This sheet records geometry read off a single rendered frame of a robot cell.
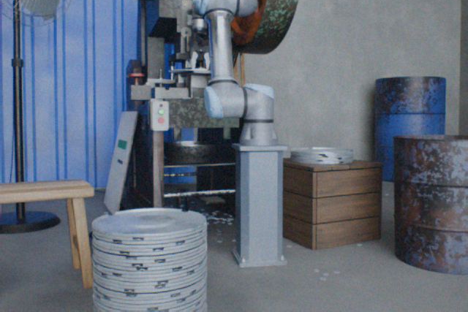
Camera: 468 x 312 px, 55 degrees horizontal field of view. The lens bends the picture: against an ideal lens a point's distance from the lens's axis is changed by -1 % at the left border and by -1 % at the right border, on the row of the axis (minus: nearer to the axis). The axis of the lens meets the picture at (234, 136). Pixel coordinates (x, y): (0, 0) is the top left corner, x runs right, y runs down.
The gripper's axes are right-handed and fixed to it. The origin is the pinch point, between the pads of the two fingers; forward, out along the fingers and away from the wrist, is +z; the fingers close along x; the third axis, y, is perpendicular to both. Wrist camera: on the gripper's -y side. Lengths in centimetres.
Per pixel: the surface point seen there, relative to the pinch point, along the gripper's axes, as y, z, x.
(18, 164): 35, 49, 86
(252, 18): 19, -32, -37
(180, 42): 14.3, -15.0, 6.6
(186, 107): -1.4, 19.5, 7.3
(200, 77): 4.4, 3.8, -1.6
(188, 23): 13.6, -25.2, 2.5
